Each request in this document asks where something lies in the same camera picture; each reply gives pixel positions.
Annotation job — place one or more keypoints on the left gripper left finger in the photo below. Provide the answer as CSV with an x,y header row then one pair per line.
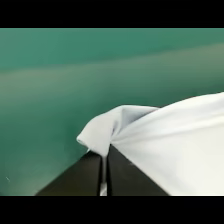
x,y
81,178

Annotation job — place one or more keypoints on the white T-shirt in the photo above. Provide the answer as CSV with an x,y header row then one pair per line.
x,y
173,140

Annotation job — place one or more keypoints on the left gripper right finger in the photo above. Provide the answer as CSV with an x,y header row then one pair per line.
x,y
130,176

